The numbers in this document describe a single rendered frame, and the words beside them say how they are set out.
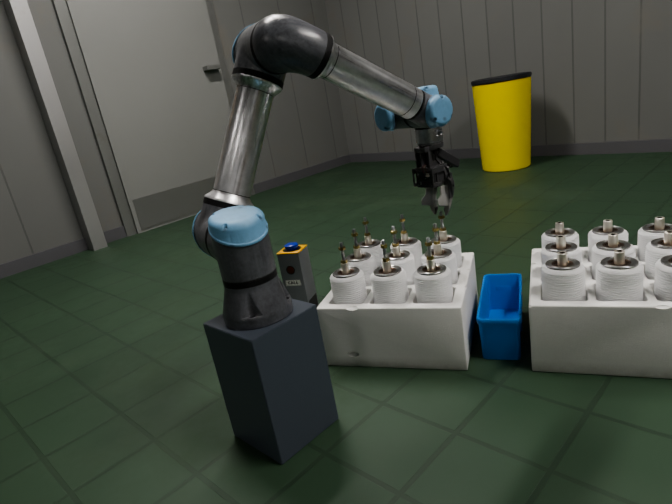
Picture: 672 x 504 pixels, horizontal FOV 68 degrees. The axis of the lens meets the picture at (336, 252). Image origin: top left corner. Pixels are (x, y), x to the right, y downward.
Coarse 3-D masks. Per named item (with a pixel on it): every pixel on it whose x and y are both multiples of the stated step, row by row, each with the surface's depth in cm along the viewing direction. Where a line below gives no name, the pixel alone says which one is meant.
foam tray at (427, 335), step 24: (408, 288) 139; (456, 288) 132; (336, 312) 134; (360, 312) 131; (384, 312) 129; (408, 312) 127; (432, 312) 125; (456, 312) 122; (336, 336) 137; (360, 336) 134; (384, 336) 132; (408, 336) 129; (432, 336) 127; (456, 336) 125; (336, 360) 139; (360, 360) 137; (384, 360) 134; (408, 360) 132; (432, 360) 129; (456, 360) 127
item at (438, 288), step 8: (416, 272) 129; (448, 272) 127; (416, 280) 128; (424, 280) 126; (432, 280) 125; (440, 280) 125; (448, 280) 127; (416, 288) 130; (424, 288) 126; (432, 288) 126; (440, 288) 126; (448, 288) 127; (416, 296) 131; (424, 296) 127; (432, 296) 126; (440, 296) 126; (448, 296) 127
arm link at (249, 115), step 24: (240, 48) 108; (240, 72) 108; (264, 72) 107; (240, 96) 109; (264, 96) 110; (240, 120) 109; (264, 120) 112; (240, 144) 110; (240, 168) 110; (216, 192) 111; (240, 192) 111
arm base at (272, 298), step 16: (272, 272) 103; (224, 288) 105; (240, 288) 101; (256, 288) 101; (272, 288) 103; (224, 304) 105; (240, 304) 101; (256, 304) 101; (272, 304) 102; (288, 304) 106; (224, 320) 106; (240, 320) 102; (256, 320) 101; (272, 320) 102
